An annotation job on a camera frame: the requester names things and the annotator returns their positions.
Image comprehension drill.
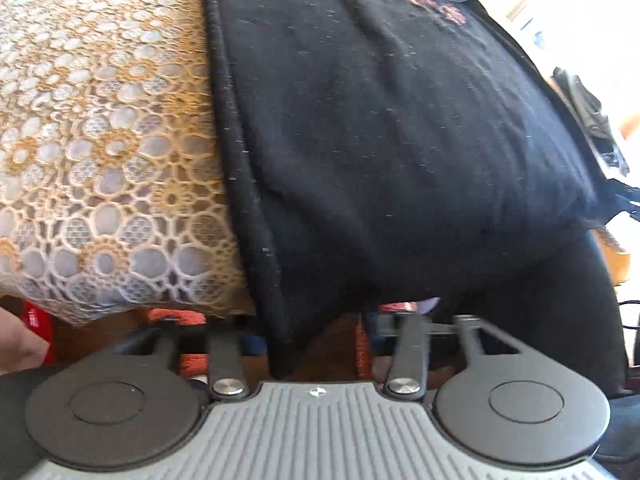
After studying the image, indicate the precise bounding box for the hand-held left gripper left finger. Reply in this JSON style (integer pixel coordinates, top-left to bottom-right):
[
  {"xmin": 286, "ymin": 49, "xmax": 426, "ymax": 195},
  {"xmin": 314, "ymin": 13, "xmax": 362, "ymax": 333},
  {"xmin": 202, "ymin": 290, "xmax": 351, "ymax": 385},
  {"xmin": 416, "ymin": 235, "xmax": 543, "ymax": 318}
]
[{"xmin": 117, "ymin": 327, "xmax": 270, "ymax": 402}]

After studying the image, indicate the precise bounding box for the floral lace tablecloth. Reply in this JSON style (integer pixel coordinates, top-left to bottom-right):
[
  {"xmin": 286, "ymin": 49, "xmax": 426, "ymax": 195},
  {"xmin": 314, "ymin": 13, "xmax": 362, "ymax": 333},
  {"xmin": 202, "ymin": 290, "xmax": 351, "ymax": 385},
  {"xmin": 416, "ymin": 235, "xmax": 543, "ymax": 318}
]
[{"xmin": 0, "ymin": 0, "xmax": 631, "ymax": 330}]

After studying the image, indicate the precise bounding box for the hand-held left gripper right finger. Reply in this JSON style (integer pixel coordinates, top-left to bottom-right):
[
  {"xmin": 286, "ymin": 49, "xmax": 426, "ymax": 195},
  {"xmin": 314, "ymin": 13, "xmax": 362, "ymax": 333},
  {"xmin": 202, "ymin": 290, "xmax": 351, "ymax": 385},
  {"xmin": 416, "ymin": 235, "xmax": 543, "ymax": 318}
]
[{"xmin": 359, "ymin": 312, "xmax": 528, "ymax": 401}]

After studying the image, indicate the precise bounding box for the black printed t-shirt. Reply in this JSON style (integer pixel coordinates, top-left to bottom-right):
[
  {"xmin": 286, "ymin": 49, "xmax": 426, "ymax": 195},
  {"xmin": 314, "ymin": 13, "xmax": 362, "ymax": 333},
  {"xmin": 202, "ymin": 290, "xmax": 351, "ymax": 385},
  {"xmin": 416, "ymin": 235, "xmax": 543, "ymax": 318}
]
[{"xmin": 199, "ymin": 0, "xmax": 631, "ymax": 396}]

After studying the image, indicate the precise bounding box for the person's bare leg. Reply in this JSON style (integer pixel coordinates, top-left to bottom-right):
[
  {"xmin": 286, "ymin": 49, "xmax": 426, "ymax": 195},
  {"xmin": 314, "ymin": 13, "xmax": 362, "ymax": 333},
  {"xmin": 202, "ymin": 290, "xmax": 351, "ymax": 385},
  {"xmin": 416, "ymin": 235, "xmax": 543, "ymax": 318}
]
[{"xmin": 0, "ymin": 308, "xmax": 52, "ymax": 373}]

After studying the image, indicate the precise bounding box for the dark clothes pile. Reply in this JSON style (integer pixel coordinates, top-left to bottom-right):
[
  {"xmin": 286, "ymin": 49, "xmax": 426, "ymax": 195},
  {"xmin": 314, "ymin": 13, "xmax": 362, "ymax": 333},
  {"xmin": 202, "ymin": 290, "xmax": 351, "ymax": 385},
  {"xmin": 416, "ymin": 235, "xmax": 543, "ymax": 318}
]
[{"xmin": 552, "ymin": 66, "xmax": 632, "ymax": 177}]

